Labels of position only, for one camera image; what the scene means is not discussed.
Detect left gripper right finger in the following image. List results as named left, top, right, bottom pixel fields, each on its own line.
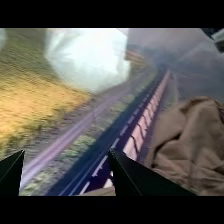
left=107, top=147, right=196, bottom=197

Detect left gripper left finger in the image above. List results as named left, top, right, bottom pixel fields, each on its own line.
left=0, top=149, right=26, bottom=197

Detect brown pants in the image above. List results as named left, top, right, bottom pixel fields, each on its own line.
left=83, top=95, right=224, bottom=197

